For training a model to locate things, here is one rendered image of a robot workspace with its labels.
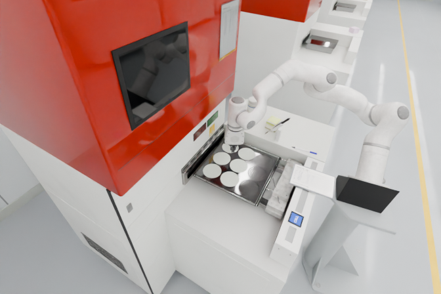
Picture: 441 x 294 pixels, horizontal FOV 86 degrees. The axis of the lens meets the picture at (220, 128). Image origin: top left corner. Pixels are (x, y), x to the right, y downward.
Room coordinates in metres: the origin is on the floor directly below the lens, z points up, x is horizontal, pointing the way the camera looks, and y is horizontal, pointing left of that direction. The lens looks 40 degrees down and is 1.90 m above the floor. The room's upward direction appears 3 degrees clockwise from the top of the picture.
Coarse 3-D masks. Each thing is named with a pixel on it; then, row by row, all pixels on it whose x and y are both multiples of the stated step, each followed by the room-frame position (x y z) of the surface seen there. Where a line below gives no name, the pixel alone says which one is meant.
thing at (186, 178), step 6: (222, 132) 1.15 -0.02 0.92; (216, 138) 1.07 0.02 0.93; (222, 138) 1.15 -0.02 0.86; (210, 144) 1.01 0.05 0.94; (216, 144) 1.08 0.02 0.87; (204, 150) 0.96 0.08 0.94; (210, 150) 1.03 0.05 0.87; (198, 156) 0.91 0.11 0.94; (204, 156) 0.98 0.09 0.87; (192, 162) 0.86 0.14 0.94; (204, 162) 0.95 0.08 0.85; (186, 168) 0.82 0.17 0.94; (198, 168) 0.90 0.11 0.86; (186, 174) 0.80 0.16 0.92; (192, 174) 0.84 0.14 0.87; (186, 180) 0.80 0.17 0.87
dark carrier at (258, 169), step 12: (240, 144) 1.07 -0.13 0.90; (264, 156) 0.98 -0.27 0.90; (228, 168) 0.87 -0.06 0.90; (252, 168) 0.88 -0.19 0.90; (264, 168) 0.89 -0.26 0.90; (216, 180) 0.78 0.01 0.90; (240, 180) 0.79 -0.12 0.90; (252, 180) 0.80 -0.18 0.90; (264, 180) 0.80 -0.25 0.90; (240, 192) 0.72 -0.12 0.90; (252, 192) 0.72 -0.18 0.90
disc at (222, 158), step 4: (220, 152) 0.99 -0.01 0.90; (224, 152) 0.99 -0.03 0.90; (216, 156) 0.96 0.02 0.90; (220, 156) 0.96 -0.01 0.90; (224, 156) 0.96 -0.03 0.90; (228, 156) 0.96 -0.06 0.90; (216, 160) 0.93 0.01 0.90; (220, 160) 0.93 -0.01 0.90; (224, 160) 0.93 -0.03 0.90; (228, 160) 0.93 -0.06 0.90; (220, 164) 0.90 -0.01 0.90; (224, 164) 0.90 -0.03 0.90
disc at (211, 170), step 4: (212, 164) 0.89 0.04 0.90; (204, 168) 0.86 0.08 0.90; (208, 168) 0.86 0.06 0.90; (212, 168) 0.87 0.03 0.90; (216, 168) 0.87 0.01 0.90; (204, 172) 0.84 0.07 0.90; (208, 172) 0.84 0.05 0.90; (212, 172) 0.84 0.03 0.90; (216, 172) 0.84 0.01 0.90; (220, 172) 0.84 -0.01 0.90; (208, 176) 0.81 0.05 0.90; (212, 176) 0.81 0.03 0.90; (216, 176) 0.81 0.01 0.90
